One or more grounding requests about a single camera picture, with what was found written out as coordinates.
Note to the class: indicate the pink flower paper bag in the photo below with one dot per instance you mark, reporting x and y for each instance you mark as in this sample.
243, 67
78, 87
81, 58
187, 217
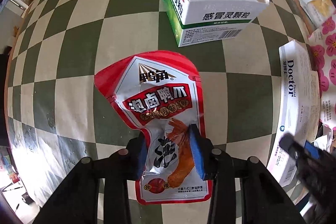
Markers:
322, 43

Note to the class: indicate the white Doctor toothpaste box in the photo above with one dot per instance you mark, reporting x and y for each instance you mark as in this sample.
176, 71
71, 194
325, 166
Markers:
299, 107

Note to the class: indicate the red duck claw snack packet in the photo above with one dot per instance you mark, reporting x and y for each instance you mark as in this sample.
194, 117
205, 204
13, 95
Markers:
160, 94

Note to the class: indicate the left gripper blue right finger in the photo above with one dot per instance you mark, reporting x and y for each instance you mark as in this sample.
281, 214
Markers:
263, 199

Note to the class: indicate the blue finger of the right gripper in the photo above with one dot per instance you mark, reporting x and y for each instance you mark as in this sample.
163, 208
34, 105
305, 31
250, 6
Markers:
292, 147
315, 152

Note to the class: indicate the green checkered tablecloth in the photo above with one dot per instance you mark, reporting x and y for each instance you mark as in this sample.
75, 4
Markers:
56, 116

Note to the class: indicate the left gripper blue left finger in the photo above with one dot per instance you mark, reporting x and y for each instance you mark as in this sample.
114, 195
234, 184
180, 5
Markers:
75, 200

